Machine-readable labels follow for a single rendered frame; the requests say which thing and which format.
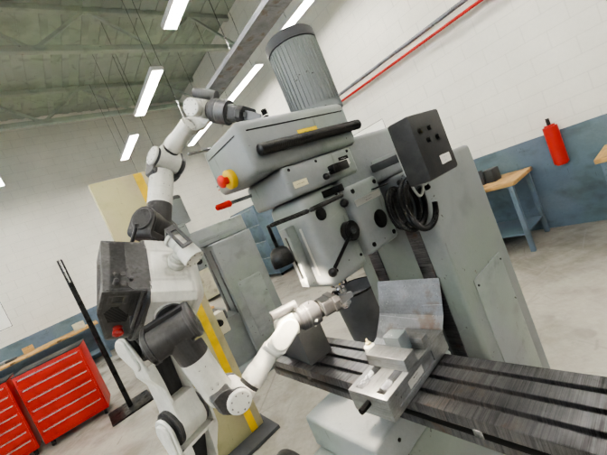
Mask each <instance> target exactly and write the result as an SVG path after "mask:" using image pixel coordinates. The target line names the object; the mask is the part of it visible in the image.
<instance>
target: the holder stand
mask: <svg viewBox="0 0 607 455"><path fill-rule="evenodd" d="M331 350H332V349H331V346H330V344H329V342H328V340H327V338H326V336H325V333H324V331H323V329H322V325H321V323H319V324H317V325H316V327H315V326H313V327H312V328H310V329H308V330H300V333H298V334H297V335H296V336H295V338H294V340H293V342H292V344H291V345H290V347H289V348H288V350H287V351H286V354H287V356H289V357H291V358H295V359H297V360H299V361H302V362H304V363H305V364H308V365H310V366H312V365H313V364H315V363H316V362H317V361H318V360H320V359H321V358H322V357H324V356H325V355H326V354H328V353H329V352H330V351H331Z"/></svg>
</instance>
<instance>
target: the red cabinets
mask: <svg viewBox="0 0 607 455"><path fill-rule="evenodd" d="M109 401H110V392H109V391H108V389H107V386H106V384H105V382H104V380H103V378H102V376H101V374H100V373H99V371H98V368H97V366H96V364H95V362H94V360H93V358H92V356H91V355H90V353H89V350H88V348H87V346H86V344H85V342H84V339H81V340H79V341H77V342H75V343H73V344H71V345H69V346H67V347H66V348H63V349H61V350H59V351H57V352H54V353H52V354H50V355H49V356H47V357H44V358H42V359H40V360H38V361H36V362H34V363H32V364H31V365H29V366H27V367H23V368H22V369H21V370H20V371H19V372H18V373H17V374H15V375H14V373H12V374H10V375H8V376H4V377H2V378H0V455H29V454H30V453H32V452H33V453H34V455H38V454H39V451H38V449H39V448H40V446H41V443H42V440H44V442H45V444H47V443H49V442H51V445H52V446H54V445H56V444H57V442H56V440H55V439H56V438H58V437H60V436H61V435H62V434H64V433H65V432H68V431H69V430H71V429H73V428H74V427H76V426H78V425H79V424H81V423H83V422H85V421H86V420H87V419H89V418H91V417H92V416H94V415H96V414H97V413H100V412H101V411H103V410H104V413H105V414H107V413H108V410H107V408H108V407H109Z"/></svg>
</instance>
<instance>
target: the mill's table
mask: <svg viewBox="0 0 607 455"><path fill-rule="evenodd" d="M326 338H327V340H328V342H329V344H330V346H331V349H332V350H331V351H330V352H329V353H328V354H326V355H325V356H324V357H322V358H321V359H320V360H318V361H317V362H316V363H315V364H313V365H312V366H310V365H308V364H305V363H304V362H302V361H299V360H297V359H295V358H293V357H289V356H287V354H286V352H285V353H284V354H283V355H282V356H281V357H280V358H278V359H277V360H276V362H275V363H274V365H273V367H274V369H275V371H276V373H277V374H278V375H281V376H285V377H288V378H291V379H293V380H296V381H299V382H301V383H304V384H307V385H311V386H314V387H316V388H319V389H322V390H324V391H327V392H330V393H332V394H335V395H339V396H342V397H345V398H347V399H350V400H352V399H351V396H350V393H349V388H350V387H351V386H352V385H353V384H354V383H355V381H356V380H357V379H358V378H359V377H360V376H361V375H362V374H363V373H364V372H365V370H366V369H367V368H368V367H369V366H370V364H369V362H368V360H367V357H366V351H365V349H364V346H365V345H366V344H365V343H366V342H360V341H354V340H347V339H336V338H329V337H326ZM400 417H401V418H404V419H407V420H408V421H411V422H414V423H419V424H422V425H424V426H426V427H429V428H432V429H435V430H437V431H439V432H444V433H447V434H450V435H452V436H454V437H457V438H460V439H463V440H466V441H469V442H472V443H475V444H478V445H481V446H482V447H485V448H488V449H491V450H495V451H497V452H500V453H503V454H506V455H607V376H595V375H588V374H582V373H575V372H569V371H563V370H556V369H550V368H543V367H532V366H525V365H519V364H512V363H506V362H499V361H493V360H487V359H480V358H474V357H462V356H455V355H449V354H444V355H443V357H442V358H441V360H440V361H439V362H438V364H437V365H436V367H435V368H434V370H433V371H432V373H431V374H430V376H429V377H428V378H427V379H426V380H425V382H424V384H423V385H422V386H421V388H420V389H419V391H418V392H417V393H416V395H415V397H414V398H413V399H412V401H411V402H410V404H409V405H408V407H407V408H406V409H405V411H404V412H403V413H402V414H401V416H400Z"/></svg>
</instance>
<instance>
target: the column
mask: <svg viewBox="0 0 607 455"><path fill-rule="evenodd" d="M453 154H454V157H455V159H456V162H457V166H456V167H455V168H453V169H451V170H450V171H448V172H446V173H444V174H442V175H441V176H439V177H437V178H435V179H434V180H432V181H429V182H428V183H429V185H430V186H431V188H430V189H429V190H425V195H426V197H427V200H428V208H429V210H428V218H427V221H426V223H425V224H426V225H427V224H429V222H430V221H431V219H432V216H433V204H432V202H433V201H438V207H439V218H438V220H437V223H436V225H435V226H434V227H433V228H432V229H431V230H429V231H420V230H418V231H416V232H414V233H410V232H406V231H405V230H400V229H398V228H396V227H395V228H396V231H397V236H396V237H395V238H394V239H392V240H391V241H390V242H388V243H387V244H385V245H384V246H382V247H381V248H380V249H379V250H377V251H376V252H374V253H373V254H370V255H364V256H365V259H366V263H365V264H364V266H363V269H364V271H365V273H366V276H367V277H368V280H369V284H370V286H371V288H372V291H373V292H374V295H375V297H376V300H377V302H378V282H382V281H397V280H412V279H427V278H440V285H441V295H442V303H443V311H444V325H443V334H444V337H445V340H446V342H447V345H448V347H449V348H448V350H449V351H450V352H451V355H455V356H462V357H468V358H480V359H487V360H493V361H499V362H506V363H512V364H519V365H525V366H532V367H543V368H550V366H549V363H548V361H547V358H546V354H545V351H544V349H543V346H542V344H541V341H540V338H539V336H538V334H537V330H536V327H535V324H534V321H533V320H532V317H531V314H530V312H529V309H528V306H527V303H526V300H525V297H524V295H523V292H522V290H521V288H520V285H519V282H518V278H517V276H516V273H515V271H514V268H513V265H512V263H511V261H510V258H509V254H508V251H507V248H506V247H505V244H504V241H503V239H502V236H501V233H500V230H499V227H498V224H497V222H496V219H495V217H494V215H493V212H492V209H491V207H490V203H489V200H488V198H487V195H486V192H485V190H484V188H483V185H482V183H481V178H480V175H479V174H478V171H477V168H476V166H475V163H474V160H473V159H472V154H471V151H470V149H469V147H468V146H467V145H462V146H459V147H457V148H454V149H453ZM405 177H406V176H405V174H404V172H401V173H399V174H397V175H395V176H393V177H390V178H388V179H386V180H384V181H382V182H380V183H378V186H380V185H383V184H386V183H388V184H387V185H385V186H382V187H379V189H380V191H381V194H382V196H383V199H384V200H385V193H386V191H387V189H388V188H390V187H393V186H396V187H398V185H397V181H398V180H404V179H405ZM378 306H379V302H378ZM550 369H551V368H550Z"/></svg>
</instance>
